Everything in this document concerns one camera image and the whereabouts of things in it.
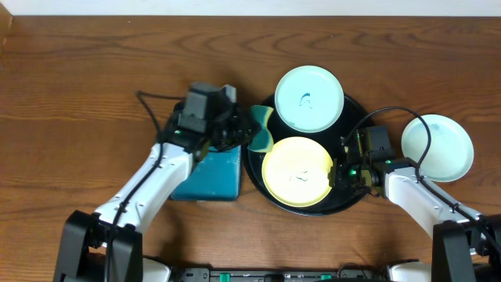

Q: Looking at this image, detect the light blue plate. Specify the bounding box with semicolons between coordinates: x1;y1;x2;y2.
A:
401;114;474;183
275;65;344;133

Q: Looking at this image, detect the yellow plate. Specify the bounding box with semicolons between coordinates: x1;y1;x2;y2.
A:
261;136;333;208

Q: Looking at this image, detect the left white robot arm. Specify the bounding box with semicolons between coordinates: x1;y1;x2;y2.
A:
53;110;260;282

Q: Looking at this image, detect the black cable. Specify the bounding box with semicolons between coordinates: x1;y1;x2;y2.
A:
340;106;501;251
103;90;185;282

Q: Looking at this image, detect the green yellow sponge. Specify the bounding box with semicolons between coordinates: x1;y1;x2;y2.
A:
247;105;274;153

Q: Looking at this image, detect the round black tray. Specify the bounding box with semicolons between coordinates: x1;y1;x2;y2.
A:
242;96;367;216

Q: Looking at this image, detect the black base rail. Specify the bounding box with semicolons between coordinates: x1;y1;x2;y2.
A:
168;268;389;282

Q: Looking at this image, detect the left black cable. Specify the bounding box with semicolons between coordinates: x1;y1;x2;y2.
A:
103;90;185;282

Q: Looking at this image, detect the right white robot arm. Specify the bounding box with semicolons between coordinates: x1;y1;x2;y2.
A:
328;157;500;281

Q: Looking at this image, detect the right black cable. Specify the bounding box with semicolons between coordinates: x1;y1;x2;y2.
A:
340;106;501;251

